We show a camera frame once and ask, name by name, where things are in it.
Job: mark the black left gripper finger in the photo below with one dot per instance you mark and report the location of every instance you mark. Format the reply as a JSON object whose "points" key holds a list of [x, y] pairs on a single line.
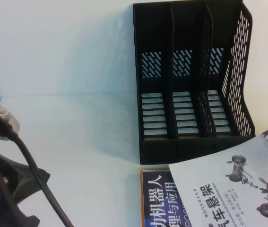
{"points": [[32, 182]]}

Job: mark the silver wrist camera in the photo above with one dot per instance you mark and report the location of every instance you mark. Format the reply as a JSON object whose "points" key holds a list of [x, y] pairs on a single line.
{"points": [[8, 118]]}

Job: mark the black plastic three-slot book stand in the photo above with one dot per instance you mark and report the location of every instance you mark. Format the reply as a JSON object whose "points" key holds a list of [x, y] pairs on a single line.
{"points": [[192, 149]]}

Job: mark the orange and blue robot book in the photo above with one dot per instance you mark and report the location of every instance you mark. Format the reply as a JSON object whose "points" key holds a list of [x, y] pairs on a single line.
{"points": [[157, 189]]}

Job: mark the white car suspension book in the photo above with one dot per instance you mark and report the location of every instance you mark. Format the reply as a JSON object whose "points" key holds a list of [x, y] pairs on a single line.
{"points": [[230, 175]]}

